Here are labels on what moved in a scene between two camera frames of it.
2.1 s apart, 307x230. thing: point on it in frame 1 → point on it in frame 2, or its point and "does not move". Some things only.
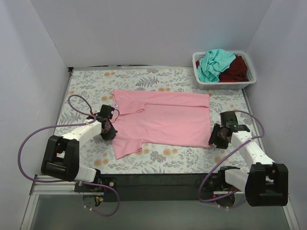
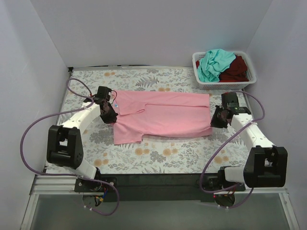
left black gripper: x=110 y=132 → x=108 y=113
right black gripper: x=216 y=138 → x=218 y=119
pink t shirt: x=159 y=118 does not move
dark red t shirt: x=237 y=72 does not move
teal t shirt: x=214 y=62 does not move
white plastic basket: x=225 y=86 does not move
